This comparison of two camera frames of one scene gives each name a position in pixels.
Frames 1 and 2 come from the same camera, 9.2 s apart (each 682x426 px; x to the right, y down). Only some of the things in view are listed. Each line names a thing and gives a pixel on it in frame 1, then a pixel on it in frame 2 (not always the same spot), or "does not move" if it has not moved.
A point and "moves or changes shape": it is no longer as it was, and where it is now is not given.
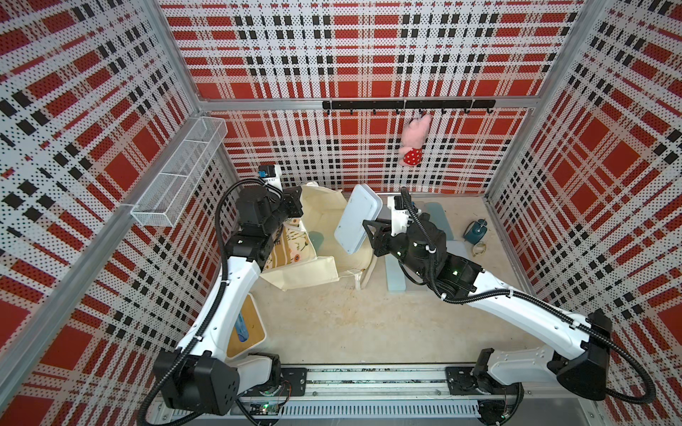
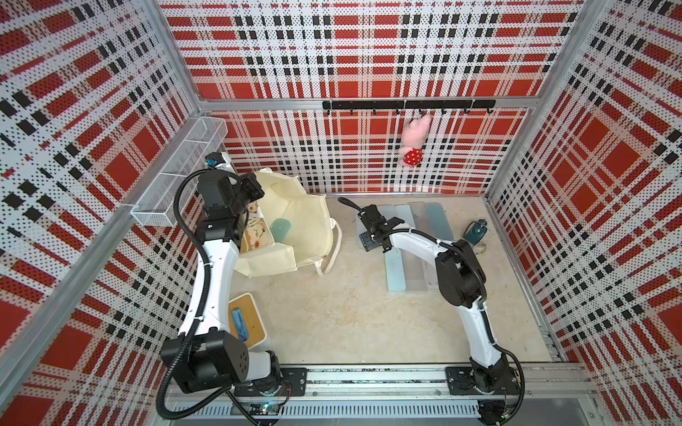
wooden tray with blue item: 249,330 does not move
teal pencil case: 438,216 does not move
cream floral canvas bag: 305,250 moves or changes shape
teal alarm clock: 475,231 does not move
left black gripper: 289,197 to 248,180
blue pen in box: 241,328 does not move
